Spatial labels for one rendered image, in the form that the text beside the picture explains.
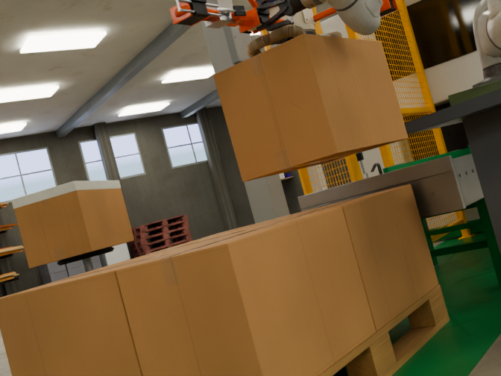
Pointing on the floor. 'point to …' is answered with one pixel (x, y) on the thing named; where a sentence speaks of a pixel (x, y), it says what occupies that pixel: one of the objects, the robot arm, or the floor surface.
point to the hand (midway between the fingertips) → (254, 21)
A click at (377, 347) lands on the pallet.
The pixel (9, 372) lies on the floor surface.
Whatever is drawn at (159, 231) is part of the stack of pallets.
